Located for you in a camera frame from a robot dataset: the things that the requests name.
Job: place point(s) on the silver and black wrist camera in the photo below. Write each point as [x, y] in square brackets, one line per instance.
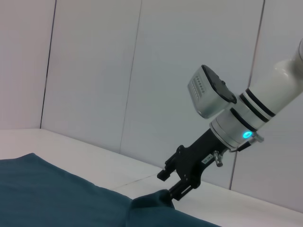
[206, 99]

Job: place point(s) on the teal t-shirt with FREE print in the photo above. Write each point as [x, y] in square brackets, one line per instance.
[59, 194]

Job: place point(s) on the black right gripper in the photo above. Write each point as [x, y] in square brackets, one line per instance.
[196, 160]

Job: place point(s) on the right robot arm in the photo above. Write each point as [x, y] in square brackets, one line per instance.
[260, 106]

